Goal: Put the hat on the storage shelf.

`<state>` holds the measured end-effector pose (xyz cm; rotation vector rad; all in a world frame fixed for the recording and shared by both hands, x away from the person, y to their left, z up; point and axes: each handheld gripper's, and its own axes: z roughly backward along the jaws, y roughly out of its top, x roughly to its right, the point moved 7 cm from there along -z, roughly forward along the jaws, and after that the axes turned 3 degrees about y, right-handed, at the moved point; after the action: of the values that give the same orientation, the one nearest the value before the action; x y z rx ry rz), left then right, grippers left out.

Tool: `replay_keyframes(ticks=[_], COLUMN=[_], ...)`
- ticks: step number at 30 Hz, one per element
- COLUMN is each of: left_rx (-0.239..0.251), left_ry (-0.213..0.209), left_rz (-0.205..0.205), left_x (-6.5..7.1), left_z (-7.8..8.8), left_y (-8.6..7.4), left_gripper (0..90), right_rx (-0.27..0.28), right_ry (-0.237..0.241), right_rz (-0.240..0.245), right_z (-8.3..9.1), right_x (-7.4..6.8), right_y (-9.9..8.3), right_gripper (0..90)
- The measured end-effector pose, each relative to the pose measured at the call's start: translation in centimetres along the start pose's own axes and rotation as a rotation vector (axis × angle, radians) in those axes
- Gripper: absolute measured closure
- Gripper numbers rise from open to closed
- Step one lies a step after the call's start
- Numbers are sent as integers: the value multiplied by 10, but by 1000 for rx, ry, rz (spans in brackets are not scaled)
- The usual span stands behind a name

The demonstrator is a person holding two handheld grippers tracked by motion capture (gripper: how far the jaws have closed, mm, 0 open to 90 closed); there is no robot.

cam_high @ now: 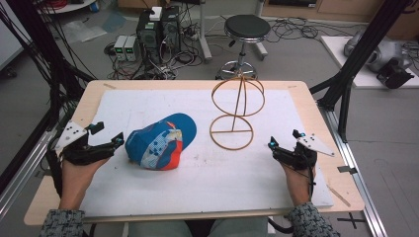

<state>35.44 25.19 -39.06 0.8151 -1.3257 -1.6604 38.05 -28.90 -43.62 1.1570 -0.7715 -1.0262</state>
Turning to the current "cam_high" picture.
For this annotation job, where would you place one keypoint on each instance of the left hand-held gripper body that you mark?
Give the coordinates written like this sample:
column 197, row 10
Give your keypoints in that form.
column 79, row 152

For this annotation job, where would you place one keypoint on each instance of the black metal frame post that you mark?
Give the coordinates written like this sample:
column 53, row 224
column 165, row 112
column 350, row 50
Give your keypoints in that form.
column 39, row 49
column 362, row 49

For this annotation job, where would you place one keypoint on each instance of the black device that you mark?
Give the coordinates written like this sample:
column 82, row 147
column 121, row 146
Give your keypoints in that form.
column 393, row 76

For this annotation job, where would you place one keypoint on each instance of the black round swivel stool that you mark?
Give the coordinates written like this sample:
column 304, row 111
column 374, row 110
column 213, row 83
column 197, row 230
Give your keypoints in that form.
column 247, row 28

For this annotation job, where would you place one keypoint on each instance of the black computer tower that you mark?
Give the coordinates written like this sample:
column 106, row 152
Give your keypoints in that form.
column 170, row 29
column 148, row 36

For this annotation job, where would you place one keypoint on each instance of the grey bench power supply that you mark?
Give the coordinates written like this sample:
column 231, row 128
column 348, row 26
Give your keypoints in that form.
column 132, row 49
column 120, row 48

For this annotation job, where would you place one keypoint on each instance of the thin wooden strip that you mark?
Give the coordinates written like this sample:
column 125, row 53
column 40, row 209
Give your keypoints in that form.
column 339, row 196

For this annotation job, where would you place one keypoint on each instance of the person's grey trousers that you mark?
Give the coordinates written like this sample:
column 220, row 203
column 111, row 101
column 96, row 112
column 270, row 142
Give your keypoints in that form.
column 230, row 227

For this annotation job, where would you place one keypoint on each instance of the person's right hand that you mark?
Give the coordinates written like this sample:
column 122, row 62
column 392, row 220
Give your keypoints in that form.
column 298, row 184

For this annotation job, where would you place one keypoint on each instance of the grey robot head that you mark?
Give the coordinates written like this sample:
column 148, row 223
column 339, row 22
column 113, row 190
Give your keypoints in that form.
column 385, row 52

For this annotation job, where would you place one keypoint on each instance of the aluminium rail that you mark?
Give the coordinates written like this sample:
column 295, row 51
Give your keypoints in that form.
column 355, row 177
column 23, row 171

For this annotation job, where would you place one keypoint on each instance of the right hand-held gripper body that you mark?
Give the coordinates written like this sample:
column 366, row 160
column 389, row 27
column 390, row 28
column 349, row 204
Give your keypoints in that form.
column 301, row 154

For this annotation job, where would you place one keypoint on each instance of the black tape cross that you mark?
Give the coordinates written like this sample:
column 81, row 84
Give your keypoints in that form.
column 353, row 220

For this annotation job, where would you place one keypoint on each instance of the blue and orange cap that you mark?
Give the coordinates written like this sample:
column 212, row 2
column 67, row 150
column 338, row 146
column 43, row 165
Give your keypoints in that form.
column 158, row 144

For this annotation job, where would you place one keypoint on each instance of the person's left hand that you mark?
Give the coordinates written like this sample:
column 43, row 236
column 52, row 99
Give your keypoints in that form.
column 77, row 179

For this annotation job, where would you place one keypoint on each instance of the black tape strip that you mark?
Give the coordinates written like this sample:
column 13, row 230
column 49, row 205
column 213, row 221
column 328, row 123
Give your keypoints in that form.
column 346, row 170

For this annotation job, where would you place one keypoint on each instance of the white platform board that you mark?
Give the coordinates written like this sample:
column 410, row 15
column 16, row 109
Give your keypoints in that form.
column 339, row 56

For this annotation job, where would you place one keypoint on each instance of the white box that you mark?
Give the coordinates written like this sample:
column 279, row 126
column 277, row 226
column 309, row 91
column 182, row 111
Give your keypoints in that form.
column 155, row 14

